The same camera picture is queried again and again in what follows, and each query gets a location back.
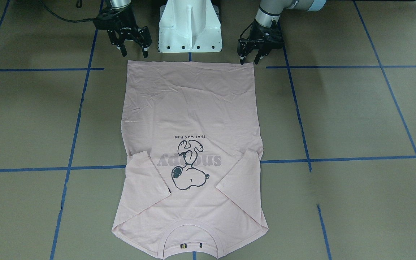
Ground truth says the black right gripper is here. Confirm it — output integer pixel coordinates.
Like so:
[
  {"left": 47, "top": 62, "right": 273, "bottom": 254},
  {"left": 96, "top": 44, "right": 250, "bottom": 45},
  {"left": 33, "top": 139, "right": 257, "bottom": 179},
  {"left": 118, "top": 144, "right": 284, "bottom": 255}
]
[{"left": 94, "top": 7, "right": 152, "bottom": 58}]

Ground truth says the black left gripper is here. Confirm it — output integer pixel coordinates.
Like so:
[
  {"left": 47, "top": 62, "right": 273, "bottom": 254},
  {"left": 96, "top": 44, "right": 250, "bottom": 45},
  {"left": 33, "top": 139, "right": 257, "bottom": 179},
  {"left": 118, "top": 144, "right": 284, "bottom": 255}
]
[{"left": 238, "top": 21, "right": 285, "bottom": 65}]

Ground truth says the pink Snoopy t-shirt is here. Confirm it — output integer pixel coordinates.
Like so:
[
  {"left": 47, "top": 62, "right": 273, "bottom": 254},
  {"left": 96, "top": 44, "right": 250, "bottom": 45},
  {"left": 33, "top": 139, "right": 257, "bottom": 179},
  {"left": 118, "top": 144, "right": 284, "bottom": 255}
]
[{"left": 111, "top": 61, "right": 269, "bottom": 259}]

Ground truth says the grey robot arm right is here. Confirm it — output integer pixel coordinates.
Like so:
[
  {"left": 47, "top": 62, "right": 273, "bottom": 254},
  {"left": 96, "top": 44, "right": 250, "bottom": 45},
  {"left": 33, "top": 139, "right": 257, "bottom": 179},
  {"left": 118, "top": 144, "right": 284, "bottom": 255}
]
[{"left": 94, "top": 0, "right": 152, "bottom": 58}]

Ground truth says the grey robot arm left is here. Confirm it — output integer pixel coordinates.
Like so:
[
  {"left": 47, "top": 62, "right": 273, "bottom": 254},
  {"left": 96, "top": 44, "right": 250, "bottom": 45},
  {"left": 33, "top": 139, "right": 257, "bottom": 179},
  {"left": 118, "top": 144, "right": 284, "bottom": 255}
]
[{"left": 237, "top": 0, "right": 326, "bottom": 64}]

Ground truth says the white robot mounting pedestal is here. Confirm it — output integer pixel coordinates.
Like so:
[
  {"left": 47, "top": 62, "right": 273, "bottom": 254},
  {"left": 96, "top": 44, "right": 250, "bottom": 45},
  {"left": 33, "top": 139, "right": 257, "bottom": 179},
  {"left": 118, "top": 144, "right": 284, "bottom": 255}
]
[{"left": 157, "top": 0, "right": 222, "bottom": 53}]

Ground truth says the black braided cable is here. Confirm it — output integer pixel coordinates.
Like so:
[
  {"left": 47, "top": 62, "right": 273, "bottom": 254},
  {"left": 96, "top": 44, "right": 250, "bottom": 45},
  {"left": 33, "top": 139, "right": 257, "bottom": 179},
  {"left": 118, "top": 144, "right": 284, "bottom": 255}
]
[{"left": 38, "top": 0, "right": 104, "bottom": 23}]

